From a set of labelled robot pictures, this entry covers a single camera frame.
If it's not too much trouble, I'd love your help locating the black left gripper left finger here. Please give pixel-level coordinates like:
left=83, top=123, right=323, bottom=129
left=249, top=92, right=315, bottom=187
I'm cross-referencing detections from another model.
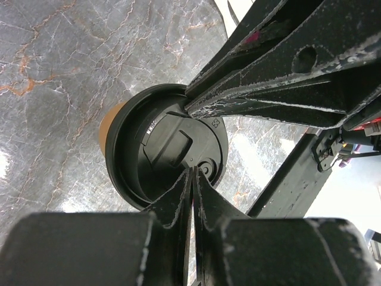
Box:
left=1, top=169, right=193, bottom=285

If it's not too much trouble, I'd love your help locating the kraft paper coffee cup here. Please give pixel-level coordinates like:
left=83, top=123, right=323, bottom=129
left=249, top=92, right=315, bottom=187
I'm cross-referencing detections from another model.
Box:
left=98, top=101, right=126, bottom=157

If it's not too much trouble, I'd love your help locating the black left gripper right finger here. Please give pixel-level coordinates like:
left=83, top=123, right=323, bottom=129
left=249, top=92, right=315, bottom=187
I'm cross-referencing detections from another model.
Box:
left=192, top=168, right=380, bottom=285

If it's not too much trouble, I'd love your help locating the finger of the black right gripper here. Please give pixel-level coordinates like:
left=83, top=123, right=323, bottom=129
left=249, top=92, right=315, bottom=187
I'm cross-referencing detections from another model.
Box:
left=186, top=38, right=380, bottom=128
left=186, top=0, right=321, bottom=95

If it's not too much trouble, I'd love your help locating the black plastic cup lid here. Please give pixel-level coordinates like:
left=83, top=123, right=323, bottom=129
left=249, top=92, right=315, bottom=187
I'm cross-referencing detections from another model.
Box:
left=104, top=83, right=229, bottom=210

